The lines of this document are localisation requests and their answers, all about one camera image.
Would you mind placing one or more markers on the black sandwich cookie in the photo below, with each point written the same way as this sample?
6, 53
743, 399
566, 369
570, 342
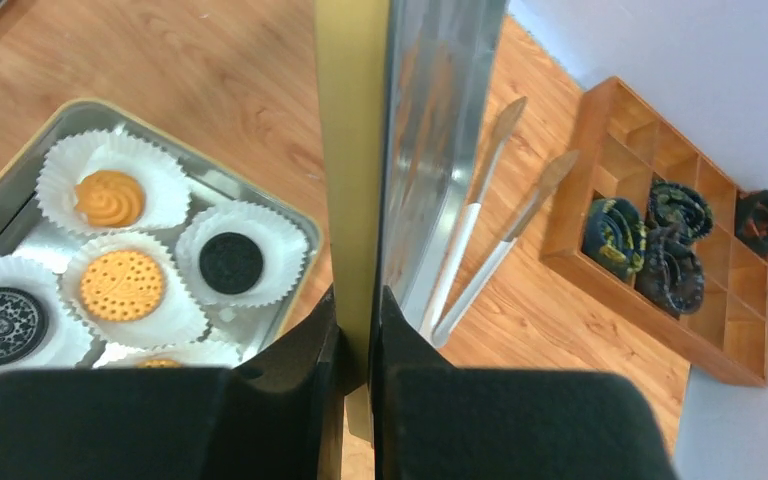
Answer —
24, 322
231, 263

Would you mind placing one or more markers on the gold cookie tin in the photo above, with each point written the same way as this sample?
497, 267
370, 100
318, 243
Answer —
26, 233

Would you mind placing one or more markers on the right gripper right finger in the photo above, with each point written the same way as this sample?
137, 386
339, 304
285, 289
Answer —
434, 420

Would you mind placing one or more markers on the round dotted biscuit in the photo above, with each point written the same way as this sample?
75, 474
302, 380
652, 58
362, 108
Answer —
159, 363
122, 286

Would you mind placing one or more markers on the swirl butter cookie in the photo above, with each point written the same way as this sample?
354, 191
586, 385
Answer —
109, 198

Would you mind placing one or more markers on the white paper cup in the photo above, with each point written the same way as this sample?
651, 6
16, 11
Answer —
282, 243
178, 319
67, 340
194, 354
70, 160

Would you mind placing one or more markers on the wooden compartment box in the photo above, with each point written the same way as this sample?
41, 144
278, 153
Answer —
623, 145

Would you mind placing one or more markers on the silver tin lid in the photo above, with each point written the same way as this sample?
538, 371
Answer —
402, 87

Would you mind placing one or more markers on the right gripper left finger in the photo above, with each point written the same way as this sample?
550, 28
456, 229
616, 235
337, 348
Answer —
276, 416

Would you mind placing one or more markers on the metal tongs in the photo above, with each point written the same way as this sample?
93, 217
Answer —
449, 303

